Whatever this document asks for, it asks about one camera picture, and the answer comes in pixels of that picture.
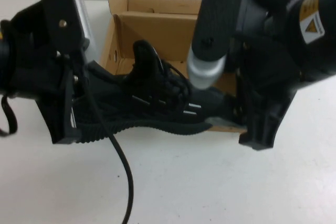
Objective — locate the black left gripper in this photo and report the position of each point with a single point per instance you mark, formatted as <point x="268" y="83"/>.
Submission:
<point x="34" y="64"/>

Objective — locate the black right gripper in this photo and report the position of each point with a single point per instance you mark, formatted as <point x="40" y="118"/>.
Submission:
<point x="262" y="64"/>

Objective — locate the black knit sneaker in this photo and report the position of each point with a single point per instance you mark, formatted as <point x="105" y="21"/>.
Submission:
<point x="157" y="119"/>

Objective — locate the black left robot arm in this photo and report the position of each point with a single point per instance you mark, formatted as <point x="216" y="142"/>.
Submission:
<point x="5" y="58"/>

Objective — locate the brown cardboard shoe box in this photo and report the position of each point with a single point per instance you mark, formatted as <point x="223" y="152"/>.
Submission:
<point x="157" y="24"/>

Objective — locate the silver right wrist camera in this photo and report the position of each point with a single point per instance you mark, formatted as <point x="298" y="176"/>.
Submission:
<point x="204" y="74"/>

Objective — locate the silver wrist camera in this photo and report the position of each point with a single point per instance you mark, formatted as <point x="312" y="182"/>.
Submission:
<point x="204" y="74"/>
<point x="84" y="24"/>

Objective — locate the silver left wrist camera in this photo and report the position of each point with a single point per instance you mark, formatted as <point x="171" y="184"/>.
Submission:
<point x="84" y="24"/>

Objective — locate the black left camera bracket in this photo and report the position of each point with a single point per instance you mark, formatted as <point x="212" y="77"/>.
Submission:
<point x="60" y="6"/>

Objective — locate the black camera bracket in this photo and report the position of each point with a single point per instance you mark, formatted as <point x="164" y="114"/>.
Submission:
<point x="218" y="11"/>
<point x="60" y="6"/>

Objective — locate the black right camera bracket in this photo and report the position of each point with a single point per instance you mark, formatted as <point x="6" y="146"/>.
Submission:
<point x="218" y="11"/>

